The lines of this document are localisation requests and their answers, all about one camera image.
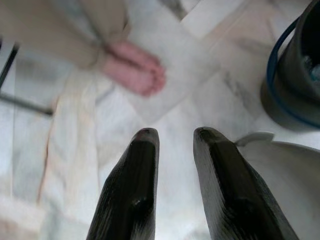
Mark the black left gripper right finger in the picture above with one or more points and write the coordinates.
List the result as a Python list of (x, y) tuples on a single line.
[(230, 190)]

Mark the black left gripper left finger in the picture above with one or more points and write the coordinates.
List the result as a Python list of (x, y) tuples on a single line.
[(135, 180)]

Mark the black rubbish bin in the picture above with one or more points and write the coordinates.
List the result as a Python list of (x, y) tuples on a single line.
[(292, 82)]

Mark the person bare foot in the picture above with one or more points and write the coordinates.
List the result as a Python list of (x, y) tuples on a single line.
[(140, 70)]

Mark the beige trouser leg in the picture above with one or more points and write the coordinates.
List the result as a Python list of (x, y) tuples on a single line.
[(62, 30)]

